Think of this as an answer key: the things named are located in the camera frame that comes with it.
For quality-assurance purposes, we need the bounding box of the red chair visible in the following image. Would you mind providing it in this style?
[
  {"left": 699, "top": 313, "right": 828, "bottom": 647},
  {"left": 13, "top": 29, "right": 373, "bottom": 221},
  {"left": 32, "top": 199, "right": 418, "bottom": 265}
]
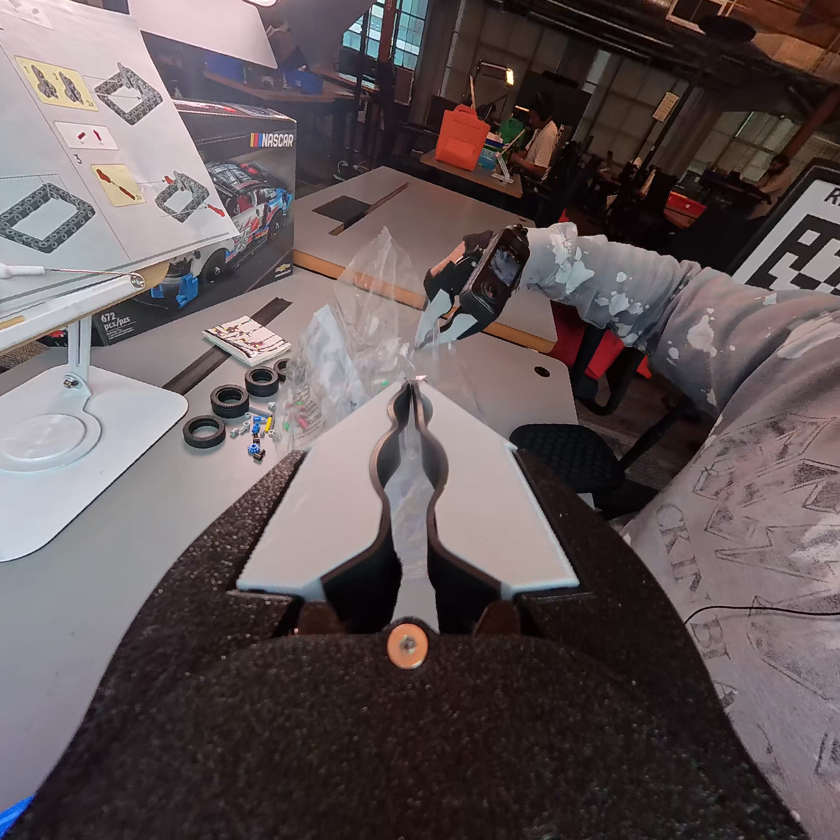
[{"left": 550, "top": 302, "right": 652, "bottom": 383}]

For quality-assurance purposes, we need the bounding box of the clear plastic bag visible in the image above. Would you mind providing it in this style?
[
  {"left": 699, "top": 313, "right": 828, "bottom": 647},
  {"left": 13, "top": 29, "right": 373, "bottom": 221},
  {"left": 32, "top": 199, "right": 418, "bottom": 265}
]
[{"left": 276, "top": 226, "right": 490, "bottom": 592}]

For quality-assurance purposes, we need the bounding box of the black microphone cable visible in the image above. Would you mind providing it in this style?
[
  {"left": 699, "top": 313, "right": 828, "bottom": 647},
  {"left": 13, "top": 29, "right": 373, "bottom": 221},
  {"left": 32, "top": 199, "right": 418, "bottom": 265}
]
[{"left": 682, "top": 600, "right": 840, "bottom": 626}]

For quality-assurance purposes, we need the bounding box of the pile of small toy bricks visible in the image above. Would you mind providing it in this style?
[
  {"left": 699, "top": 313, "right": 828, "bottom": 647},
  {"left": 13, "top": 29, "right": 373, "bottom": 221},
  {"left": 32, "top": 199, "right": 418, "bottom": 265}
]
[{"left": 231, "top": 384, "right": 355, "bottom": 462}]

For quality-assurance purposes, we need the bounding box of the small printed booklet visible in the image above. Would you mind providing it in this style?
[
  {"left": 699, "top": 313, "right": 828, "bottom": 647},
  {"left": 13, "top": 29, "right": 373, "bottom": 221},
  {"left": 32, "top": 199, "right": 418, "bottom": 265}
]
[{"left": 201, "top": 315, "right": 291, "bottom": 367}]

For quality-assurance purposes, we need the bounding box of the person's right forearm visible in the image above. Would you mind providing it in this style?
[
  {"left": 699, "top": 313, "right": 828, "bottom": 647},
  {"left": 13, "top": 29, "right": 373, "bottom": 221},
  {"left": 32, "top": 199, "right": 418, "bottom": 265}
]
[{"left": 521, "top": 222, "right": 775, "bottom": 408}]

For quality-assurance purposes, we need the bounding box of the white book stand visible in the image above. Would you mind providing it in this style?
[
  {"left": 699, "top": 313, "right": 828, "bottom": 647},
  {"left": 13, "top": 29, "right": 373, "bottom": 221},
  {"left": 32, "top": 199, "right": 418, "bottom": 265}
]
[{"left": 0, "top": 262, "right": 190, "bottom": 564}]

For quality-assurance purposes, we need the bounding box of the grey desk with wooden edge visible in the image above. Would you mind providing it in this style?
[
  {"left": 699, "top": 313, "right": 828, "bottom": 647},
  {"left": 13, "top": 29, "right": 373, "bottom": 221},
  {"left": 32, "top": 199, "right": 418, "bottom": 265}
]
[{"left": 292, "top": 165, "right": 559, "bottom": 355}]

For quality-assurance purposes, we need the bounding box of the printed building instruction sheet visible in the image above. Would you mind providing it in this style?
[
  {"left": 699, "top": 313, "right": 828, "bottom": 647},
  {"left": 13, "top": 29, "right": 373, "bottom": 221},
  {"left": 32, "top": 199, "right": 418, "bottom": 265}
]
[{"left": 0, "top": 0, "right": 241, "bottom": 311}]

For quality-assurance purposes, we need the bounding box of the black office chair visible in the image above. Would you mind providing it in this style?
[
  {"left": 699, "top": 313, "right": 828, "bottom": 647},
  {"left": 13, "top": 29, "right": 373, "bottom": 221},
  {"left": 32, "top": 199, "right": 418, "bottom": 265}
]
[{"left": 511, "top": 322, "right": 697, "bottom": 519}]

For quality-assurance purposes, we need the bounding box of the toy race car box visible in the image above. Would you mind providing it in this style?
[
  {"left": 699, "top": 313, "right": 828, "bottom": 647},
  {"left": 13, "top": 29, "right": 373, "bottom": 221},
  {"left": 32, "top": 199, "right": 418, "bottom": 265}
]
[{"left": 39, "top": 98, "right": 298, "bottom": 349}]

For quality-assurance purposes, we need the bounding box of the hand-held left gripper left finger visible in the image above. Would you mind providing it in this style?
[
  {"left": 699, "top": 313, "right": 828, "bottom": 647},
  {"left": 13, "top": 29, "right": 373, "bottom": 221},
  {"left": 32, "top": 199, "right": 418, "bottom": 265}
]
[{"left": 235, "top": 379, "right": 414, "bottom": 634}]

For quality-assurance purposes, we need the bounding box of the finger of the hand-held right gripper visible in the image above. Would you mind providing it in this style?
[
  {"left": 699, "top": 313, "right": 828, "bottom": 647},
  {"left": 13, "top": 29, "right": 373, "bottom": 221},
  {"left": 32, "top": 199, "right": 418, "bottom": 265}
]
[
  {"left": 413, "top": 292, "right": 455, "bottom": 350},
  {"left": 441, "top": 310, "right": 501, "bottom": 343}
]

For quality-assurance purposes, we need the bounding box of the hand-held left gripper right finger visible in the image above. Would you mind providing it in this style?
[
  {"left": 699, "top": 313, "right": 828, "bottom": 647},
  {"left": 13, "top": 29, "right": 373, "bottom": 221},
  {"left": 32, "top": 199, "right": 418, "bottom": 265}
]
[{"left": 415, "top": 379, "right": 582, "bottom": 634}]

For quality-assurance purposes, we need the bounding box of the person's grey printed sweatshirt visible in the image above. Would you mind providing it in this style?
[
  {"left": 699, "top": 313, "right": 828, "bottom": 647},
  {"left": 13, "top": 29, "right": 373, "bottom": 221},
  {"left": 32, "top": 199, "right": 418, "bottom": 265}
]
[{"left": 620, "top": 282, "right": 840, "bottom": 840}]

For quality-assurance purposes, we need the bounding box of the blue toy brick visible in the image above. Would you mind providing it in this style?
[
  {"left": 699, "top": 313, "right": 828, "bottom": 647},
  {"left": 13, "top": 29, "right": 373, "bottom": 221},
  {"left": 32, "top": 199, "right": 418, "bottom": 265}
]
[{"left": 0, "top": 793, "right": 35, "bottom": 840}]

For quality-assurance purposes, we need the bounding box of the orange bag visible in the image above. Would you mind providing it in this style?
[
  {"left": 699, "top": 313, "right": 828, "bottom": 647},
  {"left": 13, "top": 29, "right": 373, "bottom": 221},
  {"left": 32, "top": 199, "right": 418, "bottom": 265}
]
[{"left": 435, "top": 104, "right": 491, "bottom": 173}]

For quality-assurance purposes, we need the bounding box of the black and white marker sign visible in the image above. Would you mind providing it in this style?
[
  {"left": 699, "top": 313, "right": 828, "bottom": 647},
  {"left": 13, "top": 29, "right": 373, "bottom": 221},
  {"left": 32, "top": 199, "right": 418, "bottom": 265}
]
[{"left": 730, "top": 157, "right": 840, "bottom": 298}]

